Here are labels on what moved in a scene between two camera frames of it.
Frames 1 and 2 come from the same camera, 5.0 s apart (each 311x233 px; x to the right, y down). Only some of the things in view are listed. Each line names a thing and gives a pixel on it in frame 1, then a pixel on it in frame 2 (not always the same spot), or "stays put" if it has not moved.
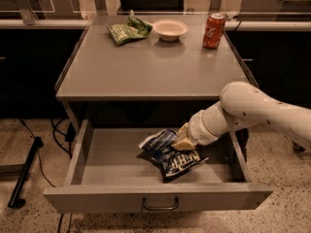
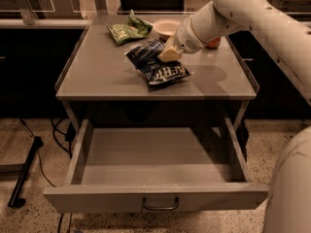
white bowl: x=169 y=29 stays put
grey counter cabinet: x=149 y=82 stays put
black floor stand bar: x=16 y=202 stays put
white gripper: x=196 y=131 -> x=185 y=40
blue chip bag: x=158 y=148 -> x=160 y=73
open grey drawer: x=107 y=176 stays put
